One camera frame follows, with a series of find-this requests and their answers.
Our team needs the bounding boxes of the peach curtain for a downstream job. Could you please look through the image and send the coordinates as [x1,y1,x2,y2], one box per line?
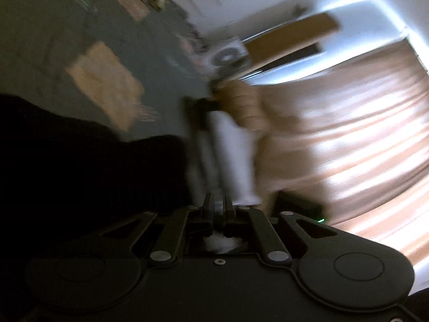
[255,38,429,269]

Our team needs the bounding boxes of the white box fan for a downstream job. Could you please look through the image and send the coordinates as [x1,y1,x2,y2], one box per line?
[204,38,253,74]

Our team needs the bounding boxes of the grey patchwork fish quilt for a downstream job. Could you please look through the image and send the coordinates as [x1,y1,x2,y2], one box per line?
[0,0,218,141]

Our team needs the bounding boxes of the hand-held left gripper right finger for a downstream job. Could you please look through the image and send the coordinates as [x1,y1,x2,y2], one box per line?
[222,195,340,265]

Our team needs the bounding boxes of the white towel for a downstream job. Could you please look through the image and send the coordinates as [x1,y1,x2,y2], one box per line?
[193,111,262,253]

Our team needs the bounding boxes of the brown cardboard panel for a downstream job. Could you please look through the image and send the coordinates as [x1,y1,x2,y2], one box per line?
[245,13,340,69]

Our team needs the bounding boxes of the black jacket brown fleece lining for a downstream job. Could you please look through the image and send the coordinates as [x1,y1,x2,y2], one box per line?
[0,93,191,218]

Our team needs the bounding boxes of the tan knitted cloth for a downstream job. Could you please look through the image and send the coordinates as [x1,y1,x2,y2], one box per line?
[214,79,266,131]

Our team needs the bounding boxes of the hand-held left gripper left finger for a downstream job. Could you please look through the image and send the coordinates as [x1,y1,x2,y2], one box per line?
[99,193,216,265]

